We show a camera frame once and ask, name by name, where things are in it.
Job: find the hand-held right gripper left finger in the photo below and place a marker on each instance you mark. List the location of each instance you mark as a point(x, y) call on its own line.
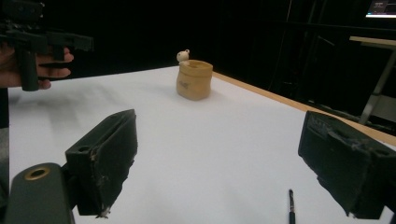
point(104, 161)

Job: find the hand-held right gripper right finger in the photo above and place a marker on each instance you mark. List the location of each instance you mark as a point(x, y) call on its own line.
point(348, 168)

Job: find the black pen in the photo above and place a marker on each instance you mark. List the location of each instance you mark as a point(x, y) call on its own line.
point(291, 205)

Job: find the light table with metal leg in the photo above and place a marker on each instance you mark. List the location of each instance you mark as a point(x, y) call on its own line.
point(378, 84)

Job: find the small white bear figure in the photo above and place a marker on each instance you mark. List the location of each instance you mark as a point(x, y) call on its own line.
point(182, 56)

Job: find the tan bag-shaped holder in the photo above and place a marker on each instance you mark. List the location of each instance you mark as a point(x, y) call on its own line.
point(194, 82)

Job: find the computer monitor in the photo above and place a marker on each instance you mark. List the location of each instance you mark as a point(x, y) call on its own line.
point(381, 7)

